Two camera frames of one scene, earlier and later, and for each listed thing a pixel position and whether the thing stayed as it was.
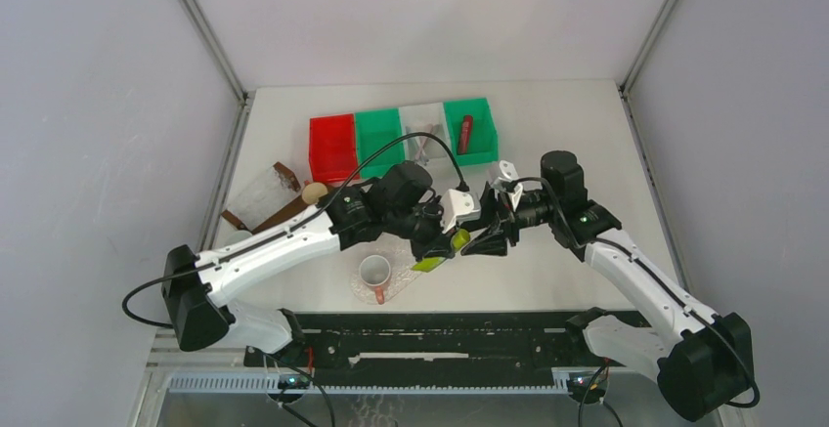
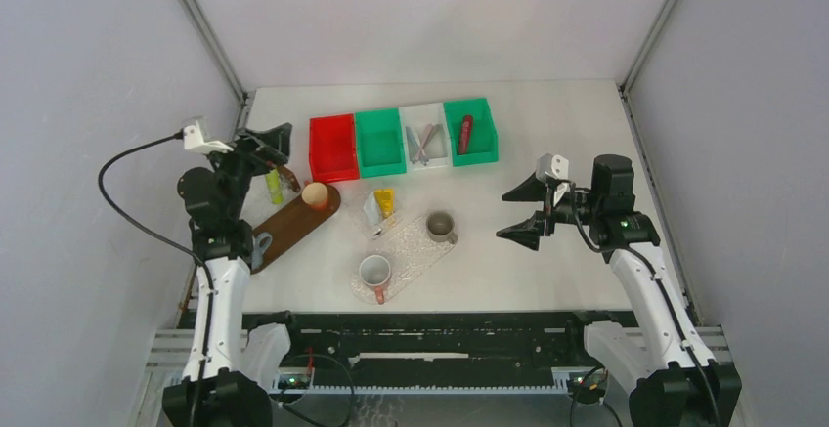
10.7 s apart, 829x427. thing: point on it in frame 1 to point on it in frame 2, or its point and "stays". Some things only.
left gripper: (438, 243) to (274, 146)
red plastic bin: (331, 153) stays
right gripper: (493, 242) to (528, 232)
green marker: (425, 265) to (274, 186)
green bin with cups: (374, 131) stays
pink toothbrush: (417, 155) stays
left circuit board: (293, 381) stays
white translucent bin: (427, 117) stays
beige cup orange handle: (313, 191) stays
